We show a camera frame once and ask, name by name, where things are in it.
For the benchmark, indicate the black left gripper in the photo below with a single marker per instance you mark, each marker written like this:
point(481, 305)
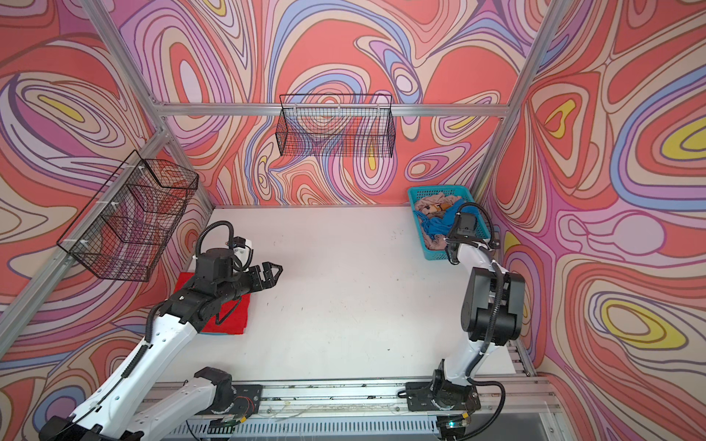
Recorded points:
point(258, 283)

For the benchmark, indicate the blue t shirt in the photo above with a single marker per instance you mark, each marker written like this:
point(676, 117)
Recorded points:
point(436, 223)

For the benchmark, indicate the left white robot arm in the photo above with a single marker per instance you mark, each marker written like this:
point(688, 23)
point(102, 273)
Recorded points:
point(224, 272)

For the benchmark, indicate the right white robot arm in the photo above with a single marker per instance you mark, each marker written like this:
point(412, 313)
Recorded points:
point(492, 305)

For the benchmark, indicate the folded red t shirt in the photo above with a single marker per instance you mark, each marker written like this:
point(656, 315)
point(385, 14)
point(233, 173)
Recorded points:
point(232, 319)

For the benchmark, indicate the aluminium horizontal back bar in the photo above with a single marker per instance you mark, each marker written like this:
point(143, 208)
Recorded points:
point(398, 110)

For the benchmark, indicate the beige t shirt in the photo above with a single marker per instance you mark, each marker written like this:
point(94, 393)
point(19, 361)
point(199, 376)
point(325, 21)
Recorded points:
point(436, 205)

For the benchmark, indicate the teal plastic laundry basket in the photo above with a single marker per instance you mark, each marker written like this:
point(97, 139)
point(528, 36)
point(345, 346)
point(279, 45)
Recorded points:
point(434, 209)

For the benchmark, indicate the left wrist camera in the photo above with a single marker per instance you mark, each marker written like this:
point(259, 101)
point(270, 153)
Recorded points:
point(243, 253)

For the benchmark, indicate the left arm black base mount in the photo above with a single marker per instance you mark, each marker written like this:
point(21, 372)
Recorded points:
point(237, 399)

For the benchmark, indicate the black wire basket back wall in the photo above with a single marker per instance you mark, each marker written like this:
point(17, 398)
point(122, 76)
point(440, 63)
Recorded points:
point(330, 134)

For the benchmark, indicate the black wire basket wall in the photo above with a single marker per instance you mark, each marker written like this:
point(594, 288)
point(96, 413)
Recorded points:
point(124, 237)
point(330, 134)

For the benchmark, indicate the black wire basket left wall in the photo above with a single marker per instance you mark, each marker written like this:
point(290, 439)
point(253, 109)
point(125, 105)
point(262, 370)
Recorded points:
point(124, 237)

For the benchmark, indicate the aluminium left frame post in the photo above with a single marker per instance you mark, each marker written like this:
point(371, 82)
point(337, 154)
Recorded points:
point(87, 175)

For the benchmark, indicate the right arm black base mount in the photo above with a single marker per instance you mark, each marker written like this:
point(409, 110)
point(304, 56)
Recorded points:
point(439, 394)

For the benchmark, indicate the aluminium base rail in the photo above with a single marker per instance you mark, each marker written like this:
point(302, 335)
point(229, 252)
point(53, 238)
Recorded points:
point(527, 407)

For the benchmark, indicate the aluminium frame corner post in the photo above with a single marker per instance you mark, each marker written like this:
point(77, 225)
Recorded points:
point(550, 24)

